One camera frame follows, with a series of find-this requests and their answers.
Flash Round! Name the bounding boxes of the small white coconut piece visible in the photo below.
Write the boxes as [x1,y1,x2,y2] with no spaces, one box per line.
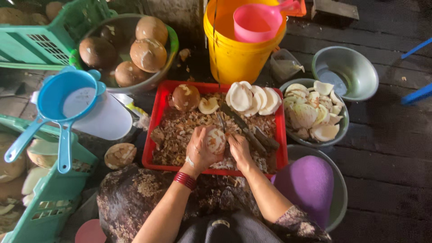
[198,97,220,115]

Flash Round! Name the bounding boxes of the partly peeled coconut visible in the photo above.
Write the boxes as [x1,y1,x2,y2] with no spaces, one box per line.
[206,128,227,156]

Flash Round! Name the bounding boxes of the green rimmed metal basin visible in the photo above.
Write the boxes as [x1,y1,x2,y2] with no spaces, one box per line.
[69,13,180,95]

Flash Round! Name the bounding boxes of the white peeled coconut half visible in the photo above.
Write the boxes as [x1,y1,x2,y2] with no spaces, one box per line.
[225,81,254,112]
[258,87,283,116]
[243,85,268,118]

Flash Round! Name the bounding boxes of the orange plastic object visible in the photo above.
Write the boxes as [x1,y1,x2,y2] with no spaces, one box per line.
[280,0,307,18]

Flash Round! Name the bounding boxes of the pink round lid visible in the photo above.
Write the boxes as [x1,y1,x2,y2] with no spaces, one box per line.
[74,218,107,243]

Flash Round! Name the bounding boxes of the pink plastic scoop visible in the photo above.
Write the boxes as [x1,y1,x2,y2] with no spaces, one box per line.
[233,0,301,44]

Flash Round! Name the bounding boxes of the green crate with coconut pieces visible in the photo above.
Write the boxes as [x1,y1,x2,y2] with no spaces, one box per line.
[0,114,99,243]

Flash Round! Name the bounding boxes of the brown chipped coconut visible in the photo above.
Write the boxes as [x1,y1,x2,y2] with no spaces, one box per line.
[103,142,138,170]

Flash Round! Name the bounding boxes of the person's left hand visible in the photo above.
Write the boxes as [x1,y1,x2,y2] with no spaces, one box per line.
[185,125,225,177]

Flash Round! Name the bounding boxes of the small metal peeler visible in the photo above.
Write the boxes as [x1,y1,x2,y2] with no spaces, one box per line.
[216,113,229,134]

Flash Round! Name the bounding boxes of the brown shelled coconut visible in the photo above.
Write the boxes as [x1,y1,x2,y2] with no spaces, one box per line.
[99,24,126,48]
[79,36,119,70]
[130,38,168,74]
[135,16,169,46]
[114,60,150,88]

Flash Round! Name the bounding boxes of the purple cloth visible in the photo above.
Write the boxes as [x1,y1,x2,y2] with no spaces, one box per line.
[271,155,335,230]

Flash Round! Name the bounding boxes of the heap of brown coconut shavings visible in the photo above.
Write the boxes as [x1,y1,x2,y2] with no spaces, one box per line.
[150,92,279,173]

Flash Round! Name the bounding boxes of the brown coconut with white patch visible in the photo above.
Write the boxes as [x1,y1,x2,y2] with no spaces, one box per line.
[171,84,201,113]

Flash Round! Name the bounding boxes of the wooden block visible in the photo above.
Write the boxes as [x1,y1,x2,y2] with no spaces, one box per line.
[310,0,360,21]

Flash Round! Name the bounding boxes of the large metal bowl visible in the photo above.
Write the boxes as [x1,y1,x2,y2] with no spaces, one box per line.
[286,144,348,233]

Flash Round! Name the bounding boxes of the blue plastic stool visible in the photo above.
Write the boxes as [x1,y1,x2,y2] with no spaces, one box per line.
[400,37,432,105]

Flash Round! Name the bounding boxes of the white plastic jug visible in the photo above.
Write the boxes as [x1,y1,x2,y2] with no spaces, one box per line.
[30,87,133,142]

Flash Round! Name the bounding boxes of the light blue plastic strainer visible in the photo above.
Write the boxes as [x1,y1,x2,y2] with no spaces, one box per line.
[4,65,102,164]

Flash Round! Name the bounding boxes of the red bangles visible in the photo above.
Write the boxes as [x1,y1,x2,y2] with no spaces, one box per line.
[173,171,198,191]

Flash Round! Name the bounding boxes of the pile of white coconut pieces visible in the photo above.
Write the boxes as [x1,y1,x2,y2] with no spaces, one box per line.
[283,80,346,142]

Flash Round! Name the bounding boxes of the yellow plastic bucket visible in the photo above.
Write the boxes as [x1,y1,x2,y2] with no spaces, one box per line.
[203,0,288,85]

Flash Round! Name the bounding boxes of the person's right hand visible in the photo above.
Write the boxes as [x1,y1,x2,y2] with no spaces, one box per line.
[225,132,256,173]

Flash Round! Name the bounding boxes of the yellow clear plastic wrapper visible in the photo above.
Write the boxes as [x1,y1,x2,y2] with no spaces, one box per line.
[112,92,151,131]

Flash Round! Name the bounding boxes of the clear plastic bag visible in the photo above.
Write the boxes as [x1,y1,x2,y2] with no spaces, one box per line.
[270,48,306,83]

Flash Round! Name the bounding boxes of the person's patterned lap cloth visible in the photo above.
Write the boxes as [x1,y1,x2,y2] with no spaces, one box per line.
[97,163,333,243]

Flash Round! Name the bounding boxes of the red plastic tray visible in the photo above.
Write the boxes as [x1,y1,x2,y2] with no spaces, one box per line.
[142,80,289,180]

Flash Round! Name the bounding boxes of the large knife with worn blade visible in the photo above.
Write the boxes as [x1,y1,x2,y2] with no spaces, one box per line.
[219,103,268,155]

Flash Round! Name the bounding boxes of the green crate of coconuts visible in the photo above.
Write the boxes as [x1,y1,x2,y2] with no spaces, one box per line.
[0,0,119,71]

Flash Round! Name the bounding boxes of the dark wooden handled knife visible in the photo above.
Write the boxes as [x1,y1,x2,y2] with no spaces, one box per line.
[252,126,281,152]

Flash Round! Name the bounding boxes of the person's dark grey top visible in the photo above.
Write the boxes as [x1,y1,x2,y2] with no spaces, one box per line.
[175,210,285,243]

